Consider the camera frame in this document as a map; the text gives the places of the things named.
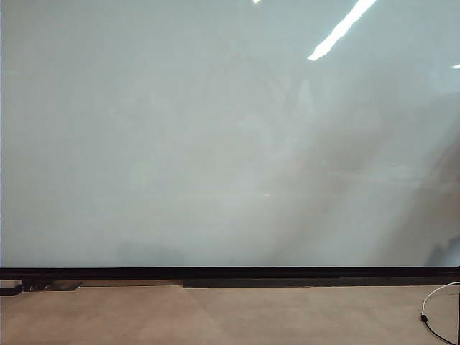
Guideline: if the whiteboard with black frame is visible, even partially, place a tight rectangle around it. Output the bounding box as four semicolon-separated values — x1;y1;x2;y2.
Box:
0;0;460;281

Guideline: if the black floor bracket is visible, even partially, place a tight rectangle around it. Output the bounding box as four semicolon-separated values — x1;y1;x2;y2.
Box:
0;280;83;297

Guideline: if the thin white cable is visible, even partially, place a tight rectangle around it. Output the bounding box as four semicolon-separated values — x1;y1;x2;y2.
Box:
421;281;460;317

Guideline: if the thin black cable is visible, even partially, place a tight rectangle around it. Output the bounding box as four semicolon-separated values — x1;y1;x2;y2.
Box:
419;314;460;345

